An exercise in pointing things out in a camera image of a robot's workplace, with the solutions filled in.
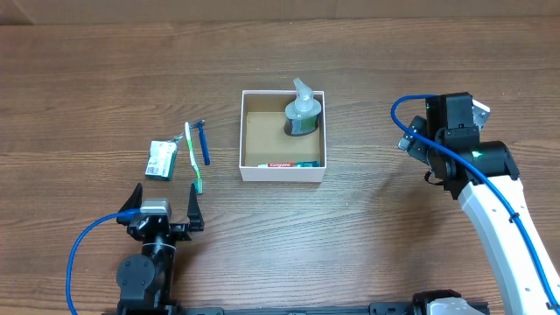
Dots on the green white soap packet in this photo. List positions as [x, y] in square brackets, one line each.
[161, 158]

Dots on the blue disposable razor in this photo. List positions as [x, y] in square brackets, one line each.
[202, 139]

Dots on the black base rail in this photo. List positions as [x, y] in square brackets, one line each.
[378, 308]

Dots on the green white toothbrush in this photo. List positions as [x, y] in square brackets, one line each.
[198, 181]

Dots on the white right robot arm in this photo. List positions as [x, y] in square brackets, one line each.
[485, 180]

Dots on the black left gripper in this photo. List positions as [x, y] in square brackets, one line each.
[173, 228]

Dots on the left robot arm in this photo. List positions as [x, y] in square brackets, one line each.
[145, 280]

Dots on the clear soap pump bottle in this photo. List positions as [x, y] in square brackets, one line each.
[302, 114]

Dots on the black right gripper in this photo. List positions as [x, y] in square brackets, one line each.
[417, 132]

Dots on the pink cardboard box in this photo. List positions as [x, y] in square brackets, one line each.
[263, 140]

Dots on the Colgate toothpaste tube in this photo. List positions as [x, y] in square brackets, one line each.
[301, 164]

